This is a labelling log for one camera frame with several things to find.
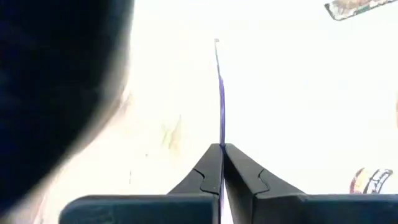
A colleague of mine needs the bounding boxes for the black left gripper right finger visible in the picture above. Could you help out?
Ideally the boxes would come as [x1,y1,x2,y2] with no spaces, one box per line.
[224,142,398,224]

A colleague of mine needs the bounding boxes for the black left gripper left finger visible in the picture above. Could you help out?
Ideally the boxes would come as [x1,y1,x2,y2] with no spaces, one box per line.
[58,142,224,224]

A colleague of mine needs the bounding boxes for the purple iridescent spoon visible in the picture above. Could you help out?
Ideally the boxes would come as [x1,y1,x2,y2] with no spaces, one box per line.
[213,37,226,147]

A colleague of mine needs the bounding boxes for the yellow ramen packet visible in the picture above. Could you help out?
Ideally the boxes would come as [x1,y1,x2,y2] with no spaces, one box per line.
[349,167,394,195]

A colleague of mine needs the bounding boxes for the everything bagel seasoning jar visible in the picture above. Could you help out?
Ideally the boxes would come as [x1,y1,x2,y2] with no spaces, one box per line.
[324,0,398,22]

